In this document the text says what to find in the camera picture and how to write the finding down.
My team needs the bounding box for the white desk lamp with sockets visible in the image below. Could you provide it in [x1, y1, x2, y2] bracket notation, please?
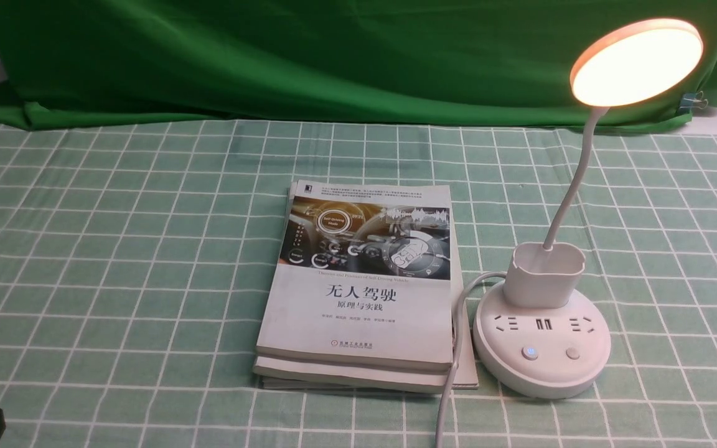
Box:
[472, 18, 705, 399]

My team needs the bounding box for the self-driving book, top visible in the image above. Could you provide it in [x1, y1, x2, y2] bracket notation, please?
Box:
[256, 180, 454, 373]

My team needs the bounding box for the lower book under stack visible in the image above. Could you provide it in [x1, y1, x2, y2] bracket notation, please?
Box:
[253, 184, 479, 394]

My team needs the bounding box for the green backdrop cloth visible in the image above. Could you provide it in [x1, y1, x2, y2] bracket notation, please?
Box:
[0, 1, 717, 133]

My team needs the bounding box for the green checked tablecloth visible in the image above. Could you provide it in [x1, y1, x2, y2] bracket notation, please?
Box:
[0, 120, 717, 447]

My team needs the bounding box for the blue binder clip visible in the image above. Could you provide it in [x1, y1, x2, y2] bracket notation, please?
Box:
[677, 91, 708, 114]

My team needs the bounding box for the white lamp power cable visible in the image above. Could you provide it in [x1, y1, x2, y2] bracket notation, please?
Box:
[434, 271, 508, 448]

